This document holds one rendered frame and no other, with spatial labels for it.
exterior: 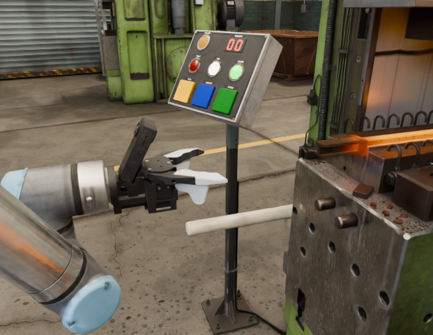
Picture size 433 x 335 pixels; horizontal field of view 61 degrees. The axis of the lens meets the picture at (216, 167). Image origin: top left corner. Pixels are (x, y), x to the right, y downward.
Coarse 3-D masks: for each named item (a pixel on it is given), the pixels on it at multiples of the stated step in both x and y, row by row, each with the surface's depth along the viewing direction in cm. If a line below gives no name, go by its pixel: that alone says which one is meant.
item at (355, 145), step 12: (408, 132) 85; (420, 132) 85; (432, 132) 85; (324, 144) 76; (336, 144) 77; (348, 144) 78; (360, 144) 78; (372, 144) 80; (324, 156) 77; (336, 156) 78
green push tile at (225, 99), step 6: (222, 90) 115; (228, 90) 113; (234, 90) 112; (216, 96) 116; (222, 96) 114; (228, 96) 113; (234, 96) 111; (216, 102) 115; (222, 102) 114; (228, 102) 112; (216, 108) 115; (222, 108) 113; (228, 108) 111; (228, 114) 112
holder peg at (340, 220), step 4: (340, 216) 75; (344, 216) 75; (348, 216) 75; (352, 216) 75; (356, 216) 75; (336, 220) 75; (340, 220) 74; (344, 220) 74; (348, 220) 74; (352, 220) 74; (356, 220) 75; (336, 224) 75; (340, 224) 74; (344, 224) 74; (348, 224) 74; (352, 224) 74; (356, 224) 75; (340, 228) 74; (344, 228) 75
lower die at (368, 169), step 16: (400, 128) 97; (416, 128) 94; (432, 128) 94; (384, 144) 80; (400, 144) 80; (432, 144) 82; (336, 160) 89; (352, 160) 84; (368, 160) 79; (384, 160) 74; (400, 160) 75; (352, 176) 84; (368, 176) 79
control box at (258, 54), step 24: (192, 48) 130; (216, 48) 122; (240, 48) 115; (264, 48) 109; (192, 72) 127; (216, 72) 119; (264, 72) 112; (192, 96) 125; (240, 96) 110; (216, 120) 125; (240, 120) 111
